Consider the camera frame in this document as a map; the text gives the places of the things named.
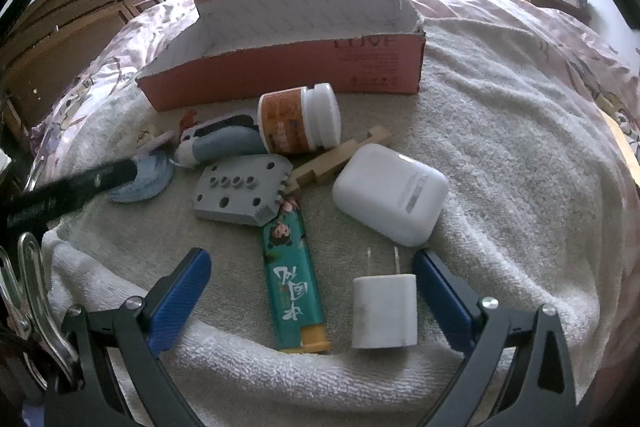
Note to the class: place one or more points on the red cardboard box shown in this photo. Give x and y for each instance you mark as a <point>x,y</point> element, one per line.
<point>300,67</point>

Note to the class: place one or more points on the green cartoon lighter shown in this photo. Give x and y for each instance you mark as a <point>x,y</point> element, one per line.
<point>295,287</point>

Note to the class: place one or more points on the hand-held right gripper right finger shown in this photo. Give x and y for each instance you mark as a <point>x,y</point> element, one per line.
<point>442,302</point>

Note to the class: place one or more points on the blue correction tape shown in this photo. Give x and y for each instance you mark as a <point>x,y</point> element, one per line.
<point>225,144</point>

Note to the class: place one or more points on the white earbud case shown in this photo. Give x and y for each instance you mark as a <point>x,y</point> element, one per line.
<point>385,192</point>

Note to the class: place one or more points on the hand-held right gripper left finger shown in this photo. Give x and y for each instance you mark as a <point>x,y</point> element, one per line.
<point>182,302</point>

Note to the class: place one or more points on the silver metal clip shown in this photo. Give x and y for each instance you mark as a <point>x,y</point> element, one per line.
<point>35,287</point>

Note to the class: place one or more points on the notched wooden block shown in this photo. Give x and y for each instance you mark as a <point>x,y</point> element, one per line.
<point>315,172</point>

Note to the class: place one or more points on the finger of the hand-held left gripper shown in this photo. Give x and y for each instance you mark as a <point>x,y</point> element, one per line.
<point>100,182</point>

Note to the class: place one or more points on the white towel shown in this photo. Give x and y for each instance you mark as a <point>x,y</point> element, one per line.
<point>500,182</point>

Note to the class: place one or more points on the dark wooden headboard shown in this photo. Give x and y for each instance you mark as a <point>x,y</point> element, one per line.
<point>75,32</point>

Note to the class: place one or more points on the white charger plug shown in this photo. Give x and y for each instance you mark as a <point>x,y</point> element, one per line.
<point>385,307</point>

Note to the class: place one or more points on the orange label white bottle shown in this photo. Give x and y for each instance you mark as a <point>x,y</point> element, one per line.
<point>285,122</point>

